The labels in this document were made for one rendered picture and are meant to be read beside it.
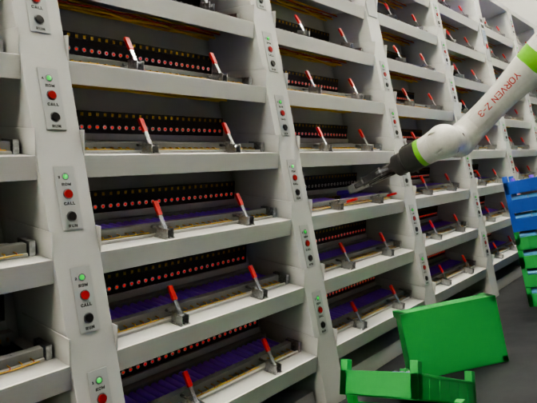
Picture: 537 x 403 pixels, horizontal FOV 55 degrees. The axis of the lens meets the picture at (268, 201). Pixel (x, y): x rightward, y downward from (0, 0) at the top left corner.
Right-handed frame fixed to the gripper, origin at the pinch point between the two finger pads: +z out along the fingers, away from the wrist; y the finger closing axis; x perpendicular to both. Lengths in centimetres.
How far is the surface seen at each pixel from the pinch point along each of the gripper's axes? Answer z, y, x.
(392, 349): 12, 0, 57
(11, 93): -5, 117, -25
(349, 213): -2.5, 16.1, 9.7
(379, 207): -2.5, -4.2, 9.7
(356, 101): -11.3, -2.7, -28.1
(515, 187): -28, -73, 18
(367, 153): -7.0, -3.2, -9.4
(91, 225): -4, 108, 4
